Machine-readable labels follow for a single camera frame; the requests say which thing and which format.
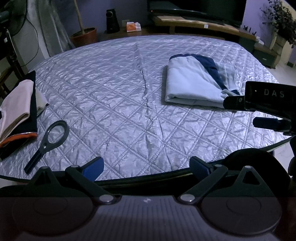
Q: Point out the wooden TV stand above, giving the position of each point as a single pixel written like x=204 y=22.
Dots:
x=161 y=25

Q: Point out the blue raglan graphic shirt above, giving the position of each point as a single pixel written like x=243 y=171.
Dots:
x=194 y=79

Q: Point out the potted tree in red pot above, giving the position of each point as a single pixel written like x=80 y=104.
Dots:
x=85 y=36

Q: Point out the white cloth at bed edge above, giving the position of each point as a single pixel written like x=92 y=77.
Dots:
x=15 y=108

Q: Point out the dark wooden chair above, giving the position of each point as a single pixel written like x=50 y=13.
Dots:
x=9 y=64

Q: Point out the orange tissue box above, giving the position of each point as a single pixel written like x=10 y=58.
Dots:
x=133 y=27

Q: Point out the silver quilted bedspread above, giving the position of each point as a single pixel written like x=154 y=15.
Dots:
x=112 y=96

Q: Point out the black magnifying glass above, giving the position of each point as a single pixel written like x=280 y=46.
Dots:
x=47 y=145

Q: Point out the dark low side cabinet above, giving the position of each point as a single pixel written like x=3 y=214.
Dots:
x=265 y=56

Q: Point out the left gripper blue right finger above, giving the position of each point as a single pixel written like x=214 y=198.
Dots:
x=199 y=168

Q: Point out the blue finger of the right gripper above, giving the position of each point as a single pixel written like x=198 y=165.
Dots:
x=272 y=124

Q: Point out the flower plant in vase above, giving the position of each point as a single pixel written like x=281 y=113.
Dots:
x=278 y=15

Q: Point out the white wall socket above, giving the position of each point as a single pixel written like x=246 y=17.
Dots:
x=124 y=22

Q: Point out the grey curtain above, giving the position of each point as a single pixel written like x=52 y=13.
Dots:
x=55 y=36

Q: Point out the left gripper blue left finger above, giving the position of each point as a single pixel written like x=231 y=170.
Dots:
x=93 y=169

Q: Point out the black speaker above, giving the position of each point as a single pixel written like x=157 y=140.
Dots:
x=112 y=25

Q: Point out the black standing fan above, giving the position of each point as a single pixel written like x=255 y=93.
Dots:
x=13 y=18

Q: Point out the large black television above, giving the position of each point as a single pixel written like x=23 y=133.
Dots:
x=224 y=12

